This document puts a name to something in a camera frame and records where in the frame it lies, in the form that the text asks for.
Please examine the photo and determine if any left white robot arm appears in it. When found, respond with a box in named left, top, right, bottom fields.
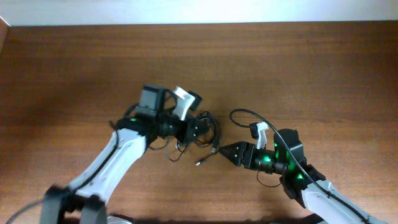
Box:
left=40, top=84, right=209, bottom=224

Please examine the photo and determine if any black usb cable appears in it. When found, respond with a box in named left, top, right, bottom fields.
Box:
left=164, top=111, right=221, bottom=166

